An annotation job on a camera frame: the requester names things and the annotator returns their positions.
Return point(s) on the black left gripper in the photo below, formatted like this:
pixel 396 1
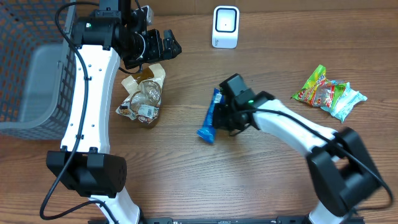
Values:
pixel 158 52

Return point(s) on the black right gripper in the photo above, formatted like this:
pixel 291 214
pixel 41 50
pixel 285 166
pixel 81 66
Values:
pixel 218 123

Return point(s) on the blue cookie pack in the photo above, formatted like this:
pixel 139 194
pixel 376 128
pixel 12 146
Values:
pixel 207 132

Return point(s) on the beige brown cookie bag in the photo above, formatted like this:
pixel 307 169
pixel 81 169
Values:
pixel 145 95

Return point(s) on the green yellow candy bag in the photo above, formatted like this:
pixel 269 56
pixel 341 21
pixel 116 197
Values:
pixel 319 91

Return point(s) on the pale green wipes packet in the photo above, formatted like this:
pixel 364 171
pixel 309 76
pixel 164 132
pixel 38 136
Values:
pixel 345 103

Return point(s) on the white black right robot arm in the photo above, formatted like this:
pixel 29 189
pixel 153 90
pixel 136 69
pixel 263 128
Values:
pixel 341 169

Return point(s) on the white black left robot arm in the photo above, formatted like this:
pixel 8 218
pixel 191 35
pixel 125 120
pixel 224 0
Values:
pixel 113 34

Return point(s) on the white barcode scanner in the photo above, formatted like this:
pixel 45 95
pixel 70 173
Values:
pixel 225 30

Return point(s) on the dark grey plastic basket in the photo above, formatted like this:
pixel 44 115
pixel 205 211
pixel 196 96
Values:
pixel 37 71

